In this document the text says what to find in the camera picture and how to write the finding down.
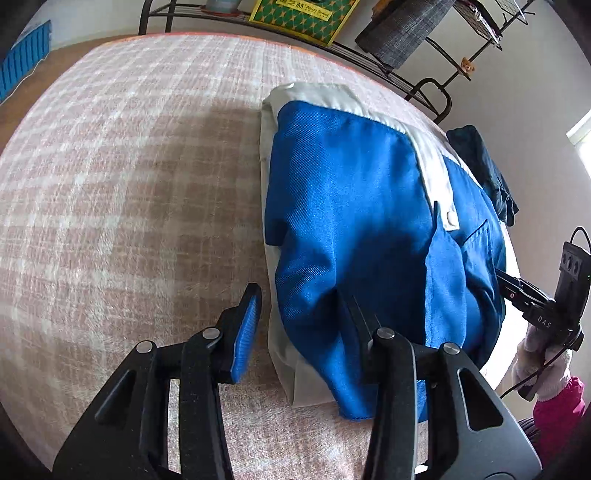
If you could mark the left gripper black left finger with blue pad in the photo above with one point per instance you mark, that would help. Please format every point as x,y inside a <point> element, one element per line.
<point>158,416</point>

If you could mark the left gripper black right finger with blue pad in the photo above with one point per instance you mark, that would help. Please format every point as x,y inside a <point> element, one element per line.
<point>436,416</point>

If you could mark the white and blue jacket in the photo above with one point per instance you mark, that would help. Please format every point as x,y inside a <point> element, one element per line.
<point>365,205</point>

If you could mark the pink sleeved forearm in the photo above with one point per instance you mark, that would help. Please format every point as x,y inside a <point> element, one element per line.
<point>554,420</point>

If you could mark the black metal clothes rack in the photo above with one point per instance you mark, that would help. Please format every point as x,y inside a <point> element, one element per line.
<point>428,92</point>

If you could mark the white gloved right hand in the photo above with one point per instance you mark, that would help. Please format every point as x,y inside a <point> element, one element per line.
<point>532,353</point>

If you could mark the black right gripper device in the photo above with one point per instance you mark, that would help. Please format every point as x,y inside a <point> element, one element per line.
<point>558,315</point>

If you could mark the pink plaid bed blanket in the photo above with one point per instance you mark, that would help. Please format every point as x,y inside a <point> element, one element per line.
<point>131,209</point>

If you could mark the dark navy garment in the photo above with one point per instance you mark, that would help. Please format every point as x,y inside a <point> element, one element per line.
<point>470,146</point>

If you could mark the small teddy bear charm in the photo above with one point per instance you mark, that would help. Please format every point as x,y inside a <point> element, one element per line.
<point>467,67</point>

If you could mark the blue ribbed storage box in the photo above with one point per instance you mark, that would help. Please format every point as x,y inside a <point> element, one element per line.
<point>24,57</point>

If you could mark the grey tweed folded garment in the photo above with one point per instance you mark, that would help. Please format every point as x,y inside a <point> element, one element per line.
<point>400,28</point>

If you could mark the teal plant pot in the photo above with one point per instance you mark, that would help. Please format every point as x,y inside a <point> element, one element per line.
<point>223,7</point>

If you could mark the yellow green patterned box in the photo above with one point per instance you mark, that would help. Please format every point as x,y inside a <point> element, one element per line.
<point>318,22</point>

